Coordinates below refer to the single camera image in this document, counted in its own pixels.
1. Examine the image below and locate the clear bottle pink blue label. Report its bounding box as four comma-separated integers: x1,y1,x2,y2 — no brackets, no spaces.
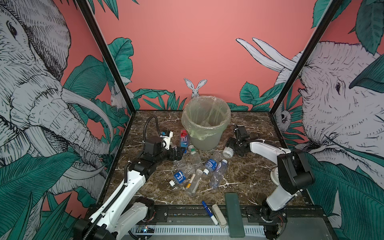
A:
209,160,228,190

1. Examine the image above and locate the blue white marker pen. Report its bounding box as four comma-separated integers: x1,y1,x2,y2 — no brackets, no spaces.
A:
202,201,219,226

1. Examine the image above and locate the grey bin with green liner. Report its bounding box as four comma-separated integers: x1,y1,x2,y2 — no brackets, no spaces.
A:
181,96,231,151

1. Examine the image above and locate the black frame post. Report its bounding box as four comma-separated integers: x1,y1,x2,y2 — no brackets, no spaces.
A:
269,0,343,116
76,0,137,114

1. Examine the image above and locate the white bottle yellow logo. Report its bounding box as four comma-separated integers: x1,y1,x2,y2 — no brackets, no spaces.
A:
223,147,235,160

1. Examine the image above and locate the black right frame post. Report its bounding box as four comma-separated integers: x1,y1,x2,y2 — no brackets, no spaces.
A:
269,0,343,116

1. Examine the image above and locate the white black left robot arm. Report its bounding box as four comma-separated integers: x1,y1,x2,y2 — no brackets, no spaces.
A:
73,128,186,240

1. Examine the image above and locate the white slotted cable duct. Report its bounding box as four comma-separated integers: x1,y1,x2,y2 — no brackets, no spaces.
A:
131,224,266,237

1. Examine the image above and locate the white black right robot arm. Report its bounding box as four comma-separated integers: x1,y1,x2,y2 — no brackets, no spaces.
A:
223,125,315,213

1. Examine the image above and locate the clear bottle green cap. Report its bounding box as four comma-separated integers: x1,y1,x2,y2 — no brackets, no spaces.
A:
188,145,204,169

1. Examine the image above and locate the white round timer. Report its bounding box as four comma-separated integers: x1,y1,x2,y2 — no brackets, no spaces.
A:
270,168,280,186

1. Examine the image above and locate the Fiji bottle red blue label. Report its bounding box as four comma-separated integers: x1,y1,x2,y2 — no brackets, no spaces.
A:
180,130,190,154

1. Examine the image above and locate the clear bottle yellow inside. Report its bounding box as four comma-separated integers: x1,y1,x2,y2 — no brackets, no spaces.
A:
186,169,203,197

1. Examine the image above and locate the black left frame post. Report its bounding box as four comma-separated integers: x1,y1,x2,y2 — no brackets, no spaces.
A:
76,0,137,114

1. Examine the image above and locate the white eraser bar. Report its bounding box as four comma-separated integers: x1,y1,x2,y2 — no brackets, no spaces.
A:
212,204,227,228

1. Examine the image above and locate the dark green flat block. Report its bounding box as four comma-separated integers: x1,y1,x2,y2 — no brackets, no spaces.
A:
225,193,246,238

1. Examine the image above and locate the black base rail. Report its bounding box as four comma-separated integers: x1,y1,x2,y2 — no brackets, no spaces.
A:
86,204,325,224

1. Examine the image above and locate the small bottle blue label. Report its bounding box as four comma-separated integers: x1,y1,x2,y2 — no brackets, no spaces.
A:
169,169,189,187

